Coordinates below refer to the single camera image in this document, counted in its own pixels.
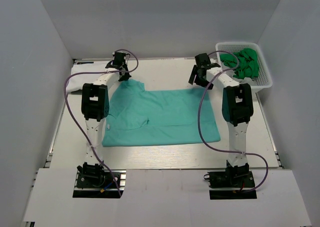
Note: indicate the folded white t-shirt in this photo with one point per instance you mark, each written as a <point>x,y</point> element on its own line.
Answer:
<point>86,73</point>

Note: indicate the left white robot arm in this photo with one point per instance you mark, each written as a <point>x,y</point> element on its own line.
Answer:
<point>95,108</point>

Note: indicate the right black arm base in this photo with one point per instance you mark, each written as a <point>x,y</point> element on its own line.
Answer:
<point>231,177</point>

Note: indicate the teal t-shirt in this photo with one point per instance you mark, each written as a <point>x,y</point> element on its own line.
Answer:
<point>138,117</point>

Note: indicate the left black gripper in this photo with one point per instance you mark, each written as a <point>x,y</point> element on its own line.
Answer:
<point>126,77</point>

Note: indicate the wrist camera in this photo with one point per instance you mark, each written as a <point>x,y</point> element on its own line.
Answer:
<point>203,61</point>
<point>119,60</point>

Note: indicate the green t-shirt in basket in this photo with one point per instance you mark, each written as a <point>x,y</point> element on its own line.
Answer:
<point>248,63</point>

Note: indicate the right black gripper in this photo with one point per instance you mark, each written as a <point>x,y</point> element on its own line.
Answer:
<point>197,81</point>

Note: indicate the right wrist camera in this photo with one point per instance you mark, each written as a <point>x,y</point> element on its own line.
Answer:
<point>203,61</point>

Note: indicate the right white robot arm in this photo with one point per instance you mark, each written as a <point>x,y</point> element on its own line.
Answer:
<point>237,109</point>

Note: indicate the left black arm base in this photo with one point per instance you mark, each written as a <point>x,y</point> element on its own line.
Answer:
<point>95,176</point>

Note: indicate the white t-shirt in basket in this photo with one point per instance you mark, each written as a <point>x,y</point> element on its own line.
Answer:
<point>248,80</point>

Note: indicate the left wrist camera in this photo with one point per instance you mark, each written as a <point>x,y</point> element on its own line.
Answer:
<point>119,60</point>

